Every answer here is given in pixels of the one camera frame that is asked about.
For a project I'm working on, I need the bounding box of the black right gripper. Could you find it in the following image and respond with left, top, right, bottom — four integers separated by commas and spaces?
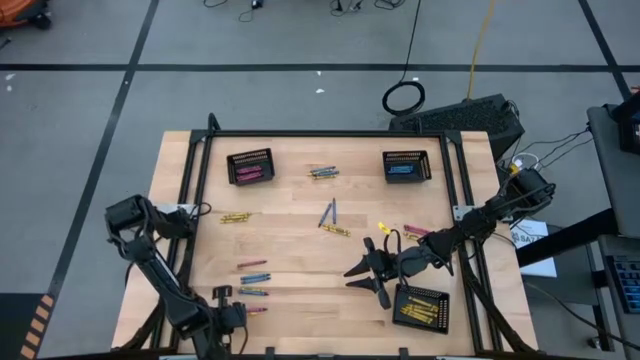
343, 236, 420, 311

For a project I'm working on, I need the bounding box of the black plastic mesh basket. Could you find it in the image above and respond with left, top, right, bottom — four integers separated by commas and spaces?
225, 147, 276, 187
382, 149, 433, 185
391, 283, 451, 335

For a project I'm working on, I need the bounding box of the white paper sign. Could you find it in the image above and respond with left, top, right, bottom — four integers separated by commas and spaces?
509, 218, 558, 279

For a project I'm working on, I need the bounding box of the black perforated computer case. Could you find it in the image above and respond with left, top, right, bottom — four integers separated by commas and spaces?
388, 93, 526, 162

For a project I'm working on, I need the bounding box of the black metal crossbar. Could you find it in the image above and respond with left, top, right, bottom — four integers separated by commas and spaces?
516, 207, 619, 267

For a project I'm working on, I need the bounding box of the black mat with orange stripes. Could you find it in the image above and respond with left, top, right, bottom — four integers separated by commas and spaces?
0, 292, 57, 360

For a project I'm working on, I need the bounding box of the black keyboard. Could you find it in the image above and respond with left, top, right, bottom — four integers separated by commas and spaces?
603, 253, 640, 315

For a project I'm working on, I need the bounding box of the grey side table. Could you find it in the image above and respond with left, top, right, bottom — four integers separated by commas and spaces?
586, 104, 640, 239

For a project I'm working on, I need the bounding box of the orange shop vacuum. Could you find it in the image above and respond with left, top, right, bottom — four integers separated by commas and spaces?
0, 0, 53, 31

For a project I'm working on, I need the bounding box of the black metal table frame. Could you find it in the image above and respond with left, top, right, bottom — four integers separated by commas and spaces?
112, 112, 539, 357

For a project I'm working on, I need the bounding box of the black coiled cable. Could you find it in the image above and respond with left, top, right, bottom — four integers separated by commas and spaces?
381, 0, 427, 118

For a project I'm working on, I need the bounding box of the yellow hanging cable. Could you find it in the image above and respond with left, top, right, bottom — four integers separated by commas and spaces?
465, 0, 498, 103

